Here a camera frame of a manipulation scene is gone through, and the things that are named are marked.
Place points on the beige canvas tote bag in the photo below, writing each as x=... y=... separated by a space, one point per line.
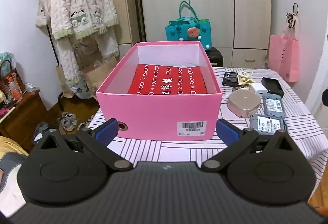
x=41 y=14

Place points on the grey sneaker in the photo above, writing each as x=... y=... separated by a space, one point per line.
x=70 y=117
x=65 y=125

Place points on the black rubber case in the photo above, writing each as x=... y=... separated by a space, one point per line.
x=273 y=85

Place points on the black clothes rack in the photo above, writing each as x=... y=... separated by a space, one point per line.
x=61 y=102

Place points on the white charger plug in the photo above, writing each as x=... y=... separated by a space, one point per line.
x=258 y=89

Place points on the black suitcase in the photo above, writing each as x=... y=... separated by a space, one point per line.
x=216 y=57

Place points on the plain brown paper bag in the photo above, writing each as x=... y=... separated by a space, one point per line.
x=61 y=78

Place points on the printed blanket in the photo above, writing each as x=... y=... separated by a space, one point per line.
x=10 y=152

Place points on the wicker basket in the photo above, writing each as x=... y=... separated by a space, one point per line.
x=7 y=83

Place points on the beige rounded square device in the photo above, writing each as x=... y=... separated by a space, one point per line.
x=243 y=103

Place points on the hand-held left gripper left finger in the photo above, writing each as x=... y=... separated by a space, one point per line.
x=107 y=130

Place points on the floral patterned bag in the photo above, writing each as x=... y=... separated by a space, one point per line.
x=6 y=58

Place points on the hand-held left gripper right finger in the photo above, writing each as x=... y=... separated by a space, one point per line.
x=226 y=131

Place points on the white green plastic bag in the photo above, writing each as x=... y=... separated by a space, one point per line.
x=79 y=89

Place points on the orange drink bottle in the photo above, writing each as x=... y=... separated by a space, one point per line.
x=14 y=90

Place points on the pink paper gift bag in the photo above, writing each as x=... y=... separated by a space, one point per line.
x=284 y=57

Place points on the black battery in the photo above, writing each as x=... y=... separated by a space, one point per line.
x=229 y=79

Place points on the wooden cabinet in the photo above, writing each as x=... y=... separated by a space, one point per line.
x=23 y=116

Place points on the cream plastic clip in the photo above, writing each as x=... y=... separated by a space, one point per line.
x=243 y=74

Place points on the teal felt handbag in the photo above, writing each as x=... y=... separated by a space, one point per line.
x=179 y=31

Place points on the brown paper bag green print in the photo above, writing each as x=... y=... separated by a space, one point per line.
x=100 y=75

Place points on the pink cardboard box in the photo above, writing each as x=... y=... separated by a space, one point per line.
x=153 y=116

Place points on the grey portable router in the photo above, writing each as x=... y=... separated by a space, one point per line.
x=266 y=124
x=273 y=106

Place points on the red printed flat box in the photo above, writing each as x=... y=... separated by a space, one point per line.
x=166 y=80

